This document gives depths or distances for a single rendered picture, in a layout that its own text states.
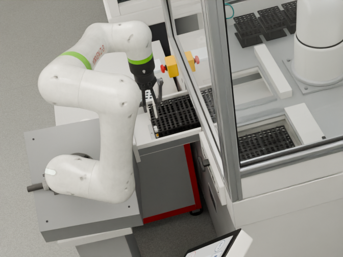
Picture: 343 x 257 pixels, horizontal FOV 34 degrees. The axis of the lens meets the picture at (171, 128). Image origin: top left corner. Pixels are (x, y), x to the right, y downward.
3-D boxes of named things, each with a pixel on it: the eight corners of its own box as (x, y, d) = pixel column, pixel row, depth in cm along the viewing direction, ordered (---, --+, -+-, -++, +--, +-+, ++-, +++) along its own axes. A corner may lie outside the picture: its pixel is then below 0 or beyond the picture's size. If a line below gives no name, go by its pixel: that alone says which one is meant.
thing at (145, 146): (140, 156, 222) (137, 146, 218) (129, 115, 241) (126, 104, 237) (236, 131, 224) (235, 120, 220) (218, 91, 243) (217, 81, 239)
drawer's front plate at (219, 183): (222, 206, 201) (219, 187, 193) (201, 150, 222) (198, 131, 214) (226, 205, 201) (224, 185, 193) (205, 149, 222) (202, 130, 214)
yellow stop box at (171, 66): (168, 78, 253) (166, 66, 248) (165, 69, 258) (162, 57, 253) (179, 76, 254) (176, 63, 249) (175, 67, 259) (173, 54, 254)
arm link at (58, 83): (75, 117, 152) (79, 76, 147) (30, 108, 153) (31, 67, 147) (93, 92, 168) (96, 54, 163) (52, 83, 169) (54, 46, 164)
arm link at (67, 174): (96, 196, 197) (86, 200, 178) (53, 187, 198) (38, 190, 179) (103, 160, 198) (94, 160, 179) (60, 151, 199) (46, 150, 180)
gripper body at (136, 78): (152, 60, 204) (155, 79, 211) (129, 66, 204) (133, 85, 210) (156, 72, 199) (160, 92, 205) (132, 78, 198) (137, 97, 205)
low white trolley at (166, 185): (100, 248, 295) (58, 151, 242) (88, 164, 339) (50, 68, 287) (206, 219, 298) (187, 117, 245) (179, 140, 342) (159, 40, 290)
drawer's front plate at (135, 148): (137, 163, 222) (131, 144, 214) (125, 116, 243) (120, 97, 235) (141, 162, 222) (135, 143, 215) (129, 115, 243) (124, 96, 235)
